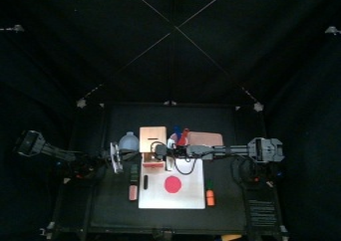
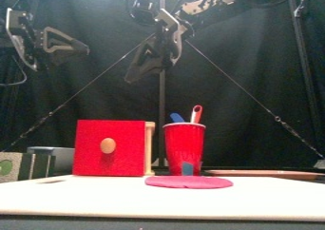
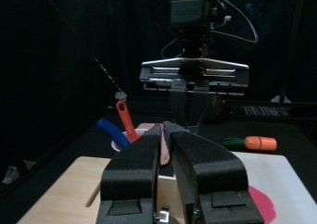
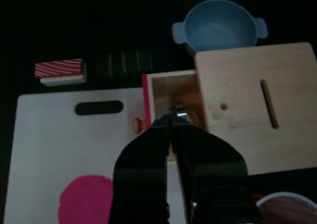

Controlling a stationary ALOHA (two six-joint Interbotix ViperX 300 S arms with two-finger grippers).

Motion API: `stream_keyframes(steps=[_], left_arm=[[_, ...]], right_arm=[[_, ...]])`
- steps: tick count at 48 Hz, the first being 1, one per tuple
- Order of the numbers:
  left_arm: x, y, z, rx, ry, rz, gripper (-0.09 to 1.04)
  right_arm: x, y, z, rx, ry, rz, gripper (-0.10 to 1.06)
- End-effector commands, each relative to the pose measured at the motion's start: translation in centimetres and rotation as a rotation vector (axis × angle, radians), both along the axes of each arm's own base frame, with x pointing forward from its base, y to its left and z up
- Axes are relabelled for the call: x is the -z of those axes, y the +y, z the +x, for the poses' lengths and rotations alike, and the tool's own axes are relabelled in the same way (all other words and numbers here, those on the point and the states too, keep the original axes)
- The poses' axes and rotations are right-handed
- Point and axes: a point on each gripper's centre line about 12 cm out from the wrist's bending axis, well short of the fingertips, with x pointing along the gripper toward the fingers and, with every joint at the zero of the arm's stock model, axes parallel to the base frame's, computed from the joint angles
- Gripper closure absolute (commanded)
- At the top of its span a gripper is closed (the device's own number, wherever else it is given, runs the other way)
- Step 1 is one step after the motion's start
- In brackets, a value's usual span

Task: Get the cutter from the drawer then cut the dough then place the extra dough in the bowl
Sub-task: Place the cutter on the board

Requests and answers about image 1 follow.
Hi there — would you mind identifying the green striped toy block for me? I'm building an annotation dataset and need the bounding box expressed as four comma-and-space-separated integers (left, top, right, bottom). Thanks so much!
130, 163, 141, 183

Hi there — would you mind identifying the flat red dough disc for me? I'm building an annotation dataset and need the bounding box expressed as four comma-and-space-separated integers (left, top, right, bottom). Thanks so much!
163, 175, 183, 194

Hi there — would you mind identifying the light wooden drawer box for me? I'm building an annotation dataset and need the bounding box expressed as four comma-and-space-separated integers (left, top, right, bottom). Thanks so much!
139, 125, 169, 153

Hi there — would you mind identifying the wooden drawer with red front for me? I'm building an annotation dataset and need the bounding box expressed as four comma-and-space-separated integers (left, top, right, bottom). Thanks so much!
142, 151, 167, 170

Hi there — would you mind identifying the blue bowl with two handles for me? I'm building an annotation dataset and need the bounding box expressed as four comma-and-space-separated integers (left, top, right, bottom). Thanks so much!
118, 130, 142, 153

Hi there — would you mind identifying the thin diagonal cord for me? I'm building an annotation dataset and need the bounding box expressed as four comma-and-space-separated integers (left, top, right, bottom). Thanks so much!
82, 0, 236, 103
125, 0, 261, 106

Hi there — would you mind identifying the pinkish brown tray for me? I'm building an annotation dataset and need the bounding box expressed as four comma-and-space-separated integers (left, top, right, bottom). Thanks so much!
188, 131, 225, 147

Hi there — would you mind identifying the red plastic utensil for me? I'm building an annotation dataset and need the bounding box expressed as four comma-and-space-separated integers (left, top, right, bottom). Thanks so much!
177, 127, 192, 146

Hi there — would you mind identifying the white cutting board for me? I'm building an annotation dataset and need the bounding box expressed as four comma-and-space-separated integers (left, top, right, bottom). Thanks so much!
138, 157, 206, 210

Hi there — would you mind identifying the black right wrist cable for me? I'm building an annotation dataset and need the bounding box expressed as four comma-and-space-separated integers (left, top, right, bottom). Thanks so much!
170, 148, 200, 176

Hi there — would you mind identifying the orange toy carrot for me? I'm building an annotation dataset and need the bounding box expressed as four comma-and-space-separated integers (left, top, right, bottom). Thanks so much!
205, 179, 216, 207

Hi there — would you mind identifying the yellow rounded item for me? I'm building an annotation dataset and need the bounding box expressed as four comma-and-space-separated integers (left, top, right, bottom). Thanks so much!
220, 234, 244, 241

